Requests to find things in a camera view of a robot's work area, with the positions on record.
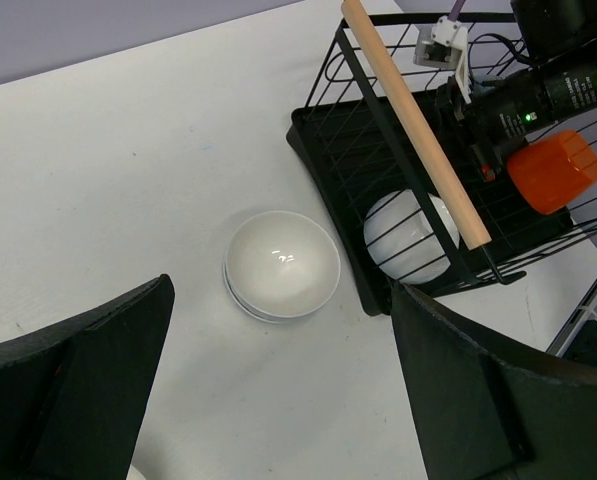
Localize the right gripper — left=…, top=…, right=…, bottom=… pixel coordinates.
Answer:
left=435, top=79, right=508, bottom=183

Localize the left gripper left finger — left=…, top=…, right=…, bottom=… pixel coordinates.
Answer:
left=0, top=274, right=175, bottom=479

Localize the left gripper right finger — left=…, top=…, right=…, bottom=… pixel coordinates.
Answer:
left=391, top=284, right=597, bottom=479

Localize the orange bowl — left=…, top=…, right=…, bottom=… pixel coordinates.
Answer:
left=506, top=130, right=597, bottom=215

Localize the single white bowl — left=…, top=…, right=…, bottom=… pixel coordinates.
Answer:
left=363, top=190, right=451, bottom=285

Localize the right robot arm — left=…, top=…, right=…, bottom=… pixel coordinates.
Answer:
left=436, top=1, right=597, bottom=182

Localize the black wire dish rack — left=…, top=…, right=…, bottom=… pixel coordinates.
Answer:
left=287, top=13, right=597, bottom=316

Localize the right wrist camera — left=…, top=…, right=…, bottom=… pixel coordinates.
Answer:
left=413, top=15, right=472, bottom=104

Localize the aluminium rail frame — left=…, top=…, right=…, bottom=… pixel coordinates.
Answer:
left=547, top=279, right=597, bottom=367

